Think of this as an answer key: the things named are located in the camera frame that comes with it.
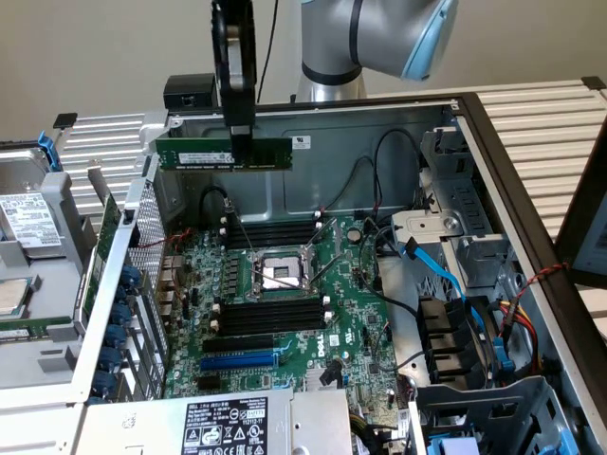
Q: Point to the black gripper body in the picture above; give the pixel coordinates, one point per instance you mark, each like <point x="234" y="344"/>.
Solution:
<point x="223" y="28"/>

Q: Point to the green RAM stick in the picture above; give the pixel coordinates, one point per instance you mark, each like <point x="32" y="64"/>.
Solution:
<point x="199" y="154"/>
<point x="28" y="327"/>

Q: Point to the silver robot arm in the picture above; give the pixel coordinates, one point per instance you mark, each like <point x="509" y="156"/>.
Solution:
<point x="332" y="38"/>

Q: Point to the white-latched RAM slot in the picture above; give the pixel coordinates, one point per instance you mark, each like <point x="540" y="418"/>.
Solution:
<point x="280" y="224"/>
<point x="280" y="238"/>
<point x="270" y="311"/>
<point x="270" y="327"/>

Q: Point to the black box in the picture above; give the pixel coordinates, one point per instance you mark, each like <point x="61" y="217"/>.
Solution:
<point x="189" y="92"/>

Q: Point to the thin metal locking lever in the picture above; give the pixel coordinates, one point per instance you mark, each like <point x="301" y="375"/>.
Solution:
<point x="245" y="236"/>
<point x="280" y="279"/>

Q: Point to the CPU socket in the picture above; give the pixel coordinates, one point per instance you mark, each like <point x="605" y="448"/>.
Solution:
<point x="282" y="265"/>

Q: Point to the grey metal PC case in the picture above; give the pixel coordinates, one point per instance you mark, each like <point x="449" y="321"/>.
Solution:
<point x="360" y="128"/>

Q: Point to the round coin battery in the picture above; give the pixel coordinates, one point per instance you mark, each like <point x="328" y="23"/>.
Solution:
<point x="353" y="233"/>

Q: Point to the green graphics card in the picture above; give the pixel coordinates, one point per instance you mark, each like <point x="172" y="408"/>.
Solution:
<point x="110" y="218"/>

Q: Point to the blue card retainer clip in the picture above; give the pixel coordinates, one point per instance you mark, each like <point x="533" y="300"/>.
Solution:
<point x="129" y="276"/>
<point x="115" y="334"/>
<point x="121" y="310"/>
<point x="102" y="381"/>
<point x="110" y="356"/>

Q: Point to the black table end cap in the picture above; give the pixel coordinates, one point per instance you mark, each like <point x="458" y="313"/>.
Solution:
<point x="65" y="121"/>
<point x="593" y="83"/>

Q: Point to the grey parts rack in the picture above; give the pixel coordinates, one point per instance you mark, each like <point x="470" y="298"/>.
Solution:
<point x="57" y="199"/>

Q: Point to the long black expansion slot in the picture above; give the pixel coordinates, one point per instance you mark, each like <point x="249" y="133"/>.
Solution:
<point x="237" y="344"/>

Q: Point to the green motherboard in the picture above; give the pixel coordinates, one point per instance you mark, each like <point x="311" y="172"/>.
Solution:
<point x="351" y="313"/>

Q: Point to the grey metal disk bay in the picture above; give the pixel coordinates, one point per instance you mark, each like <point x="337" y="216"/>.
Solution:
<point x="427" y="223"/>

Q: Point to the blue expansion slot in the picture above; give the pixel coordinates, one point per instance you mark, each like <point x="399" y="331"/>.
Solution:
<point x="237" y="363"/>

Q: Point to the silver hard disk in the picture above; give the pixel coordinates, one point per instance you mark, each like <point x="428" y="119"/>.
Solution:
<point x="28" y="223"/>

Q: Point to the short black expansion slot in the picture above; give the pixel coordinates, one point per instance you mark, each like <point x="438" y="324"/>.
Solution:
<point x="208" y="384"/>

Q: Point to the silver chipset heatsink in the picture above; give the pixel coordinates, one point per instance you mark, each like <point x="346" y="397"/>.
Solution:
<point x="313" y="379"/>

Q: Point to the black angled plug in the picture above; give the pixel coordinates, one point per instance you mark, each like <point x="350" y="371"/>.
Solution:
<point x="331" y="373"/>

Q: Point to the silver CPU chip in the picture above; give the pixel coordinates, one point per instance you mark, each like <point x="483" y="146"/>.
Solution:
<point x="14" y="296"/>

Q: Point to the black plastic shroud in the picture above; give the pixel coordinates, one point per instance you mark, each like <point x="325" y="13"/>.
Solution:
<point x="441" y="332"/>

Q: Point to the grey power supply unit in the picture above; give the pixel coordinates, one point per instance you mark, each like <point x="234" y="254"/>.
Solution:
<point x="142" y="426"/>

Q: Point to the blue plastic connector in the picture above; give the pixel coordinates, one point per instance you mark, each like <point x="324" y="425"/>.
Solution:
<point x="506" y="358"/>

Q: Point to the black framed panel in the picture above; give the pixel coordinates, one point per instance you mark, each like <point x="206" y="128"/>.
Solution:
<point x="569" y="246"/>

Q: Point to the dark grey disk cage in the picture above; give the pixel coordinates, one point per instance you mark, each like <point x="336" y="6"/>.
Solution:
<point x="474" y="403"/>

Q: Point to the blue disk bracket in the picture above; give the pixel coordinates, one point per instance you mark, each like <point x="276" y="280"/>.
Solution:
<point x="47" y="151"/>

